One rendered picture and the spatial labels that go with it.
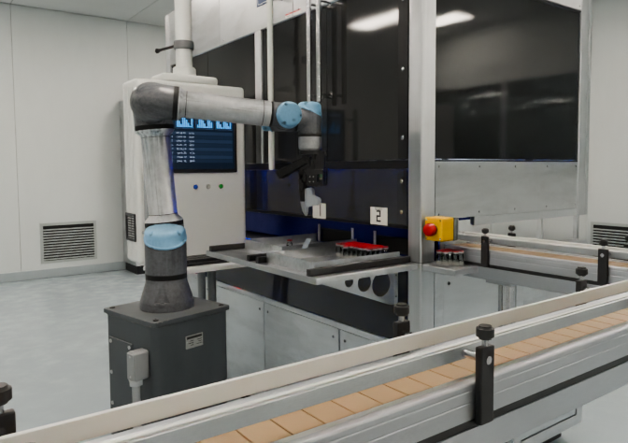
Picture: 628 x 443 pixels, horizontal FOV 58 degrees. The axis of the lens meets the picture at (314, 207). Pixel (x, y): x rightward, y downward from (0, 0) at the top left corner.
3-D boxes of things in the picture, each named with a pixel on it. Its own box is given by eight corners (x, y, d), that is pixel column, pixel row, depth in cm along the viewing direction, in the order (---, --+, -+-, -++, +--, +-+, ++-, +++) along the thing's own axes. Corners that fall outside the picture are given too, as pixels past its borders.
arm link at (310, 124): (292, 103, 185) (318, 104, 187) (293, 136, 185) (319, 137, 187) (298, 100, 177) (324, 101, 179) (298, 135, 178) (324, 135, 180)
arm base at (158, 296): (159, 316, 152) (158, 279, 151) (129, 307, 162) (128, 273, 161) (204, 306, 163) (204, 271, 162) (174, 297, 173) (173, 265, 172)
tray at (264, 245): (316, 241, 236) (316, 233, 236) (356, 248, 215) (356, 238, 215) (245, 248, 216) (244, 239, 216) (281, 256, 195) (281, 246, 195)
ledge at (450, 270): (451, 265, 186) (451, 260, 186) (484, 271, 175) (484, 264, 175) (421, 270, 178) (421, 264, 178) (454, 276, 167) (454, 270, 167)
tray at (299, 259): (348, 252, 202) (348, 243, 202) (399, 262, 181) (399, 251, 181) (266, 263, 182) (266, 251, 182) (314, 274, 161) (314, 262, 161)
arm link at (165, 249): (143, 277, 154) (141, 228, 153) (145, 269, 167) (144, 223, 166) (188, 275, 157) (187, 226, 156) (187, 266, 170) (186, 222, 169)
